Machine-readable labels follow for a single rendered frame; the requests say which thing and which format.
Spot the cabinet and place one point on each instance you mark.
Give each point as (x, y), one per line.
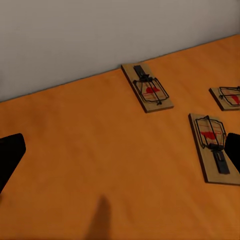
(98, 167)

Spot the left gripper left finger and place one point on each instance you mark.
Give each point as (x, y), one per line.
(12, 149)

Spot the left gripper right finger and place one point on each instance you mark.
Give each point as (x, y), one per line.
(232, 149)

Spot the mousetrap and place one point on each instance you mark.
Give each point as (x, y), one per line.
(227, 98)
(210, 138)
(148, 89)

